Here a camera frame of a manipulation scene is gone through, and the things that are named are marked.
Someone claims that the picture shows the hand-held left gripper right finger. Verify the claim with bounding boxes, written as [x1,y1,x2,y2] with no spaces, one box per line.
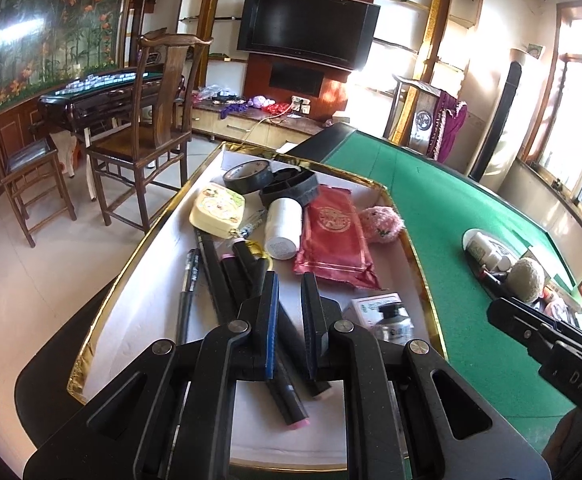
[300,272,552,480]

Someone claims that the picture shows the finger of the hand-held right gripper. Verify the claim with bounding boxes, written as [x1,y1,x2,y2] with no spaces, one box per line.
[486,297,582,369]

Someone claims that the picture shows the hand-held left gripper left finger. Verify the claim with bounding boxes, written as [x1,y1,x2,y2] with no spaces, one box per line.
[23,270,281,480]

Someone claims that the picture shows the black marker pink ends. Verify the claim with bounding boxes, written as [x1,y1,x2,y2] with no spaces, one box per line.
[233,242,332,399]

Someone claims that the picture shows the cream fluffy ball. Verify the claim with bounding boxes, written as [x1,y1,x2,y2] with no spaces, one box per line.
[506,257,547,304]

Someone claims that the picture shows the black stick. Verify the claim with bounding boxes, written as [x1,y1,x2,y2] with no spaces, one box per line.
[195,224,240,324]

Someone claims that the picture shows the round metal table tray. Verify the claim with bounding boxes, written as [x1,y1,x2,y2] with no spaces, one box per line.
[462,228,563,307]

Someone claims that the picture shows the small bottle black cap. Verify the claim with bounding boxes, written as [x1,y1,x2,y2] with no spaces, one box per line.
[373,302,417,346]

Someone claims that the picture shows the red embroidered packet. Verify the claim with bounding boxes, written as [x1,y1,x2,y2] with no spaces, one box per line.
[292,184,383,292]

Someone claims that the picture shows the white gold-rimmed cardboard box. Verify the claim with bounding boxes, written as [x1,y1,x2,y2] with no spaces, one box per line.
[66,141,450,472]

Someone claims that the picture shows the pink plush ball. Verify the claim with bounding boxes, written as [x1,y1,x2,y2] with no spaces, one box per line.
[359,204,406,246]

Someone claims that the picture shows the yellow printed case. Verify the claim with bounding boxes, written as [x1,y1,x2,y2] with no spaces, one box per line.
[189,182,247,237]

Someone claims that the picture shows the black plastic holder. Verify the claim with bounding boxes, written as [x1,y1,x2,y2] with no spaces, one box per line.
[259,168,320,209]

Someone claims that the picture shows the black tape roll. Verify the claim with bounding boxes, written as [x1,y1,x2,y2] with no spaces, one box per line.
[222,158,276,195]

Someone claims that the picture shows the person's right forearm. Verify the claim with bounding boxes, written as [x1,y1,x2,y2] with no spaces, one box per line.
[543,406,582,480]

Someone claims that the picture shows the white bottle green label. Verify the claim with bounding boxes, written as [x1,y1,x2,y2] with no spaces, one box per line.
[466,234,502,264]

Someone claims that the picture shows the window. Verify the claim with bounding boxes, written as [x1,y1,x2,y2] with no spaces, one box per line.
[518,2,582,257]

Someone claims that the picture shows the purple fringed cloth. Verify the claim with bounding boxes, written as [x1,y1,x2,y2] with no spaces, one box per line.
[430,92,468,164]

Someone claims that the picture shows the low wooden television cabinet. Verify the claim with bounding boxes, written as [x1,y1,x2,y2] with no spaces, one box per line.
[190,102,342,149]

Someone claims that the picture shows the standing air conditioner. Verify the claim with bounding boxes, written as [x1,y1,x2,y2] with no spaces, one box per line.
[466,47,545,184]

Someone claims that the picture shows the wooden chair round medallion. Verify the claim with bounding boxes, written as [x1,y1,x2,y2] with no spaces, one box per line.
[383,73,445,161]

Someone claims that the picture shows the tall-back wooden chair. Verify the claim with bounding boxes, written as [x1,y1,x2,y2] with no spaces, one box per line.
[85,27,215,234]

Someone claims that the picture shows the clear plastic bags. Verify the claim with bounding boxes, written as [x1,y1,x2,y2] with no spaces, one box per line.
[195,84,242,104]

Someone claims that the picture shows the dark wooden mahjong table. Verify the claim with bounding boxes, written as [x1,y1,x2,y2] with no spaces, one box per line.
[38,69,187,134]

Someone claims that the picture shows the wooden chair dark seat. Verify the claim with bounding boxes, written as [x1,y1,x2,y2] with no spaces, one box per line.
[0,89,78,249]

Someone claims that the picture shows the black flat television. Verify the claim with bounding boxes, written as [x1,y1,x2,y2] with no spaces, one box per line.
[235,0,382,72]

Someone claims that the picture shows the row of mahjong tiles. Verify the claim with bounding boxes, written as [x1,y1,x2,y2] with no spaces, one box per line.
[53,72,137,96]

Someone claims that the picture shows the metal key chain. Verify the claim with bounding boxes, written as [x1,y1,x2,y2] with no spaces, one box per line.
[238,207,267,241]

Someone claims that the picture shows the gold framed wall shelves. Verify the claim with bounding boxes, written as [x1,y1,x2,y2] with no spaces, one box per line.
[370,0,447,101]
[178,0,247,64]

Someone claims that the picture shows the floral wall painting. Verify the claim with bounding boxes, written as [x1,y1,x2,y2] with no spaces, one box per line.
[0,0,137,109]

